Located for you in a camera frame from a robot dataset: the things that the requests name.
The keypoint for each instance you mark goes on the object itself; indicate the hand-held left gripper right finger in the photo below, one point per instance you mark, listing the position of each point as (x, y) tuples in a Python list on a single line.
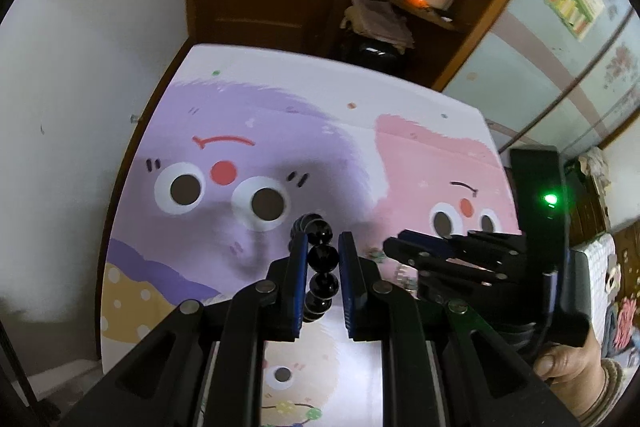
[(349, 282)]

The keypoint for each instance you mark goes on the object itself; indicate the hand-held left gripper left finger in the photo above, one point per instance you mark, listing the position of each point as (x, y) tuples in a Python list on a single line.
[(296, 279)]

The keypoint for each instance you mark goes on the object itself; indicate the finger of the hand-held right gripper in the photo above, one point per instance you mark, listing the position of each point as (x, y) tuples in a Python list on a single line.
[(425, 241), (400, 251)]

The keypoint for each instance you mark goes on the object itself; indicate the person's right forearm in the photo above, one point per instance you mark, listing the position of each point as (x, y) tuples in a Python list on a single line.
[(609, 399)]

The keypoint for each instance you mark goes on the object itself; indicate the person's right hand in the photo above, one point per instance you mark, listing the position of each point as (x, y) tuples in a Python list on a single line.
[(567, 369)]

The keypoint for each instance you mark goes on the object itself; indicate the dark cluttered dresser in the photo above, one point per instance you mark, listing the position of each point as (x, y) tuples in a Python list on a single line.
[(590, 197)]

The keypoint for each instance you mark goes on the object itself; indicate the plaid blanket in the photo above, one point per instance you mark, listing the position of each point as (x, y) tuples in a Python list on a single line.
[(595, 267)]

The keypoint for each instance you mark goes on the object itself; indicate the pale blue floral wardrobe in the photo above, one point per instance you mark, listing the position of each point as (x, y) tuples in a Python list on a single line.
[(550, 82)]

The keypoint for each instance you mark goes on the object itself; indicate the cartoon monster printed tablecloth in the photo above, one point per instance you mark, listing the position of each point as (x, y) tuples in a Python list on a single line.
[(300, 107)]

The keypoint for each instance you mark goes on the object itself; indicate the black bag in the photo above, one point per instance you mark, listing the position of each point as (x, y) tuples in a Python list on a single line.
[(375, 54)]

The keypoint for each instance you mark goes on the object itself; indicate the folded beige cloth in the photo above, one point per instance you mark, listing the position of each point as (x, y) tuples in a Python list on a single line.
[(377, 22)]

